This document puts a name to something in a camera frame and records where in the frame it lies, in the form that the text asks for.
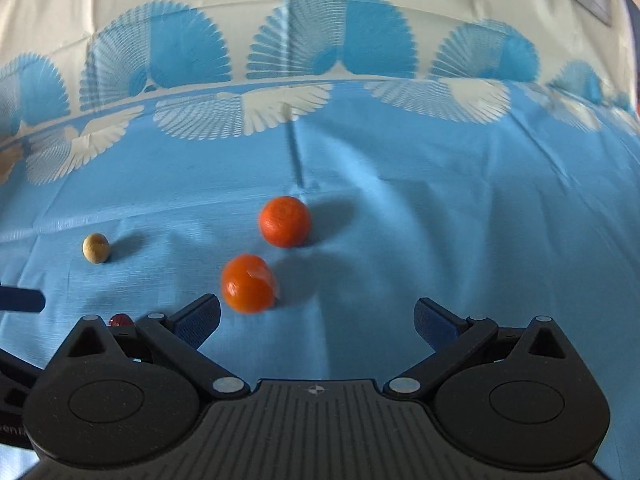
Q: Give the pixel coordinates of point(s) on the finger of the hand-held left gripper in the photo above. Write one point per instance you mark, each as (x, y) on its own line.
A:
(20, 299)

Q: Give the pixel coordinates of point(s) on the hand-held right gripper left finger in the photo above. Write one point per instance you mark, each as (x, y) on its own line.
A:
(200, 321)

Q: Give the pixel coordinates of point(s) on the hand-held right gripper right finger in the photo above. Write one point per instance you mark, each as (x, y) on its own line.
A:
(436, 322)

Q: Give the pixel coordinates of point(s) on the orange tangerine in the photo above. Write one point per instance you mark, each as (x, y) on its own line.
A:
(285, 221)
(248, 283)

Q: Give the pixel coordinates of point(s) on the dark red date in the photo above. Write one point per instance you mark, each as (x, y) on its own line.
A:
(120, 320)

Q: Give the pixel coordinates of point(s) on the beige longan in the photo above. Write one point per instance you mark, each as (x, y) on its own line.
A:
(96, 248)

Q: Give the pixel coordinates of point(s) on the blue fan-print blanket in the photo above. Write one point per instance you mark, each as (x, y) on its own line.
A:
(400, 150)

